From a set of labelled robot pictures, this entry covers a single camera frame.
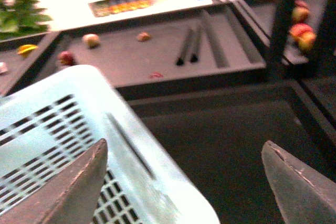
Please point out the light blue plastic basket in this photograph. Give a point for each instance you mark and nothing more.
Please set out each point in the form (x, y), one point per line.
(46, 126)

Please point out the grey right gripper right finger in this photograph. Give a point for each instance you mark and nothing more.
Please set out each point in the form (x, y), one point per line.
(302, 194)

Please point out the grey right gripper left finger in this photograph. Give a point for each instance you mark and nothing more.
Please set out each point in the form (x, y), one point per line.
(69, 197)

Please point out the green plant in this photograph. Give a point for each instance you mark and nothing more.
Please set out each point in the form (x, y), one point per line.
(22, 17)

